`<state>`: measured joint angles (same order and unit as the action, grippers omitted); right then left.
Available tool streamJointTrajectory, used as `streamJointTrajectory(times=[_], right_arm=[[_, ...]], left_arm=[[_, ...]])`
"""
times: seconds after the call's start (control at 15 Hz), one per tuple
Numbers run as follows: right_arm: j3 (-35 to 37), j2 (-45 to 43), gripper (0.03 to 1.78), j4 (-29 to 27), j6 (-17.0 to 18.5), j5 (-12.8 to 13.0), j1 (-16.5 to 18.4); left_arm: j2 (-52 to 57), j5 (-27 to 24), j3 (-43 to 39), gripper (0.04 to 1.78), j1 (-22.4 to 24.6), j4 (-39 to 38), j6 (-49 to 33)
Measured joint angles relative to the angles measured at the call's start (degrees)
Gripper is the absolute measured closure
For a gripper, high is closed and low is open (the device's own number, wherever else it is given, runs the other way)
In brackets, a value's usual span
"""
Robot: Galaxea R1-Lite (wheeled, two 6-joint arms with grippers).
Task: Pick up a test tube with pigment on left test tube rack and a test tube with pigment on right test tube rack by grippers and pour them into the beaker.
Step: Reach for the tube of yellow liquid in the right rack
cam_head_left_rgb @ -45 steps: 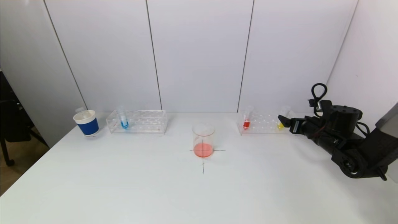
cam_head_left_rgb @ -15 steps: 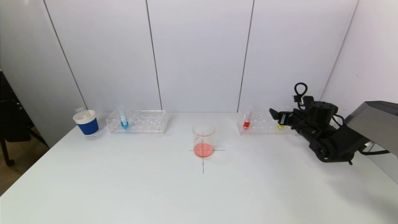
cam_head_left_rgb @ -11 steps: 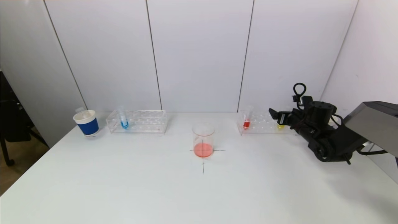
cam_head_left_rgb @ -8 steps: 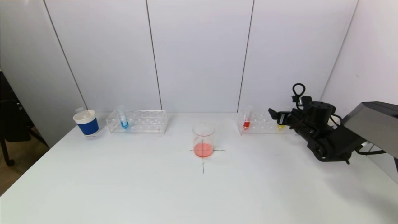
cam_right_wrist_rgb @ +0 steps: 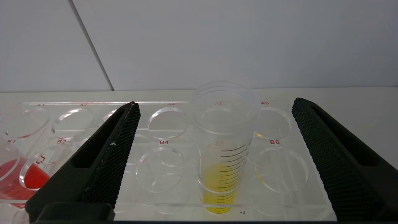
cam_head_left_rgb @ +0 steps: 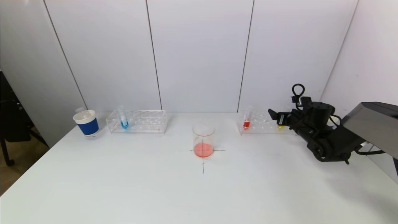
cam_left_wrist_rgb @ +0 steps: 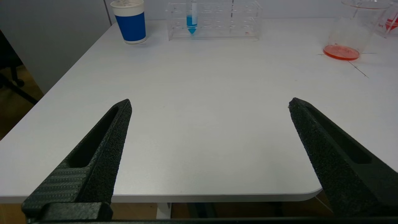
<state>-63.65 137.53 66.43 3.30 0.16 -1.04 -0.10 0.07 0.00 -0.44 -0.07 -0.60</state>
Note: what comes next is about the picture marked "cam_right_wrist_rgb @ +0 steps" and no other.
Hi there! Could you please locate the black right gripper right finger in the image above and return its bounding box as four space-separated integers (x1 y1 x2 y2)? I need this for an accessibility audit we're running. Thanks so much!
291 97 398 222

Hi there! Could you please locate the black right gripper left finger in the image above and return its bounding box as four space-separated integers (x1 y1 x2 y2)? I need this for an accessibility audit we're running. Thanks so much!
24 101 141 222

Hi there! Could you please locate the test tube with yellow pigment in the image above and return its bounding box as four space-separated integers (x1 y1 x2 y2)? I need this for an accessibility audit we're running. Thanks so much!
191 81 262 215

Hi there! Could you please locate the clear acrylic test tube rack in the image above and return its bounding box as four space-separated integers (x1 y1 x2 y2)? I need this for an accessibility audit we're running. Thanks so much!
0 99 338 222

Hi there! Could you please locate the test tube with red pigment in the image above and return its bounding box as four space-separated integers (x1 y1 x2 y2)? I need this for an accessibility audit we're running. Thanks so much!
0 139 54 209

